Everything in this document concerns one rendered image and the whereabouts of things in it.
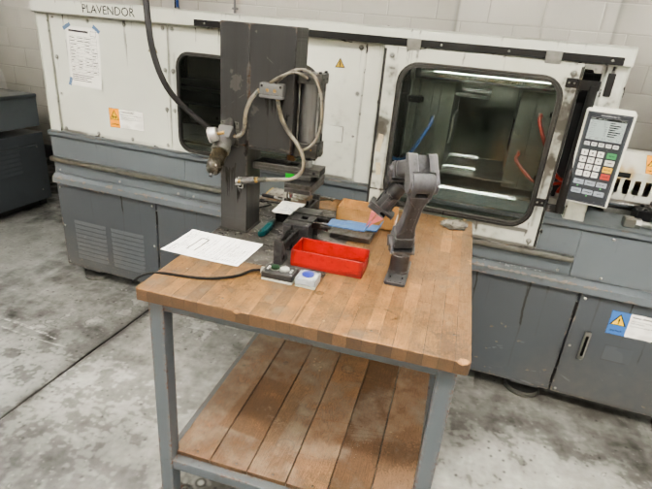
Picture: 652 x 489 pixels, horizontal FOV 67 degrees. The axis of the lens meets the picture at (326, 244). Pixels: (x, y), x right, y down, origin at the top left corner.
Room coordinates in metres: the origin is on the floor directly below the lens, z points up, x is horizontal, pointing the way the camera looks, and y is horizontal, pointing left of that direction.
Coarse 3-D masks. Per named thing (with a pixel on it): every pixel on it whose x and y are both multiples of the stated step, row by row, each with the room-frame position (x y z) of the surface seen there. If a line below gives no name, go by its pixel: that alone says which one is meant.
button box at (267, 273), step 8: (272, 264) 1.44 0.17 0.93; (152, 272) 1.37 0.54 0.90; (160, 272) 1.37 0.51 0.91; (248, 272) 1.42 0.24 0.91; (264, 272) 1.39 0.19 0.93; (272, 272) 1.39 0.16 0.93; (280, 272) 1.39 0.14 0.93; (288, 272) 1.40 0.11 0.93; (296, 272) 1.41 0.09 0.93; (272, 280) 1.38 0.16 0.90; (280, 280) 1.38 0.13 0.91; (288, 280) 1.37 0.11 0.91
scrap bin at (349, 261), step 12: (300, 240) 1.60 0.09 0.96; (312, 240) 1.61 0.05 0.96; (300, 252) 1.50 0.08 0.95; (312, 252) 1.61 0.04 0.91; (324, 252) 1.60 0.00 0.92; (336, 252) 1.59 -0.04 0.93; (348, 252) 1.58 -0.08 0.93; (360, 252) 1.57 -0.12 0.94; (300, 264) 1.50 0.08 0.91; (312, 264) 1.49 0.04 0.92; (324, 264) 1.48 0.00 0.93; (336, 264) 1.47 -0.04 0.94; (348, 264) 1.46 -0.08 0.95; (360, 264) 1.45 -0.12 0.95; (348, 276) 1.46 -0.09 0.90; (360, 276) 1.45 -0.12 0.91
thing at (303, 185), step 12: (264, 168) 1.77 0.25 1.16; (276, 168) 1.76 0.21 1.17; (288, 168) 1.75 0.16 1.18; (300, 168) 1.74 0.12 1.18; (312, 168) 1.75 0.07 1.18; (324, 168) 1.78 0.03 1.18; (300, 180) 1.71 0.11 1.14; (312, 180) 1.73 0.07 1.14; (288, 192) 1.68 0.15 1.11; (300, 192) 1.67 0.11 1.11; (312, 192) 1.69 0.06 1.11
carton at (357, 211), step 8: (344, 200) 2.08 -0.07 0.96; (352, 200) 2.07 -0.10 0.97; (344, 208) 1.96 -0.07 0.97; (352, 208) 2.07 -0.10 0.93; (360, 208) 2.06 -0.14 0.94; (368, 208) 2.06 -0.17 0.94; (336, 216) 1.97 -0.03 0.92; (344, 216) 1.96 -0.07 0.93; (352, 216) 1.96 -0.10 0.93; (360, 216) 1.95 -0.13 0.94; (368, 216) 1.94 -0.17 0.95; (384, 216) 1.92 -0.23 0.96; (376, 224) 1.93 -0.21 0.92; (384, 224) 1.92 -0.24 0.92; (392, 224) 1.92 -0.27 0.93
